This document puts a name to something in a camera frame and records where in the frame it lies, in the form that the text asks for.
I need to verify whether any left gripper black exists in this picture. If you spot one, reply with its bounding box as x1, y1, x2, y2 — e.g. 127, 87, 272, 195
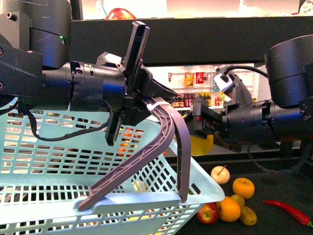
105, 21, 177, 146

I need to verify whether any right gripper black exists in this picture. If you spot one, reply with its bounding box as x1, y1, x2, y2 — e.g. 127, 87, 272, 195
188, 72, 245, 153

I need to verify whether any yellow lemon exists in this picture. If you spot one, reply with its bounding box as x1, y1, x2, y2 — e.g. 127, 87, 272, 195
190, 135, 214, 157

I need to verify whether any red apple on top shelf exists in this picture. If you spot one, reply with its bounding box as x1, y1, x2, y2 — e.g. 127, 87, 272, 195
105, 8, 136, 20

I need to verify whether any white pear with stem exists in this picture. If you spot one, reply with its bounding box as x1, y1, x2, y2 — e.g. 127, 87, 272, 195
210, 165, 230, 185

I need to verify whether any golden yellow pear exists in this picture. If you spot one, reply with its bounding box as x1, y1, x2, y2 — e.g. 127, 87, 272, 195
232, 178, 255, 199

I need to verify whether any yellow green apple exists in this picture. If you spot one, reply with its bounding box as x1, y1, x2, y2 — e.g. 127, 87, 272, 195
230, 194, 245, 208

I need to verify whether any yellow orange mango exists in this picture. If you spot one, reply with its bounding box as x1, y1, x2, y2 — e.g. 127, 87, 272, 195
217, 196, 241, 222

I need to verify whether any small yellow-green pear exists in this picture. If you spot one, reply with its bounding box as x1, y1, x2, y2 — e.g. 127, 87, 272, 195
239, 206, 257, 226

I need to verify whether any light teal plastic basket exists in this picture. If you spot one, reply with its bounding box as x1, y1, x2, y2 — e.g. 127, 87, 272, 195
0, 111, 224, 235

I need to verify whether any red chili pepper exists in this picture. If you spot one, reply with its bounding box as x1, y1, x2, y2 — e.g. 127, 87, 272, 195
263, 200, 313, 227

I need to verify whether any grey basket handle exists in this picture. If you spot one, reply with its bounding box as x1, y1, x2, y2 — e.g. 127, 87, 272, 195
77, 97, 191, 211

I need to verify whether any black metal shelf frame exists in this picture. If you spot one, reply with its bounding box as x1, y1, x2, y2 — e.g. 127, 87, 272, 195
70, 0, 313, 67

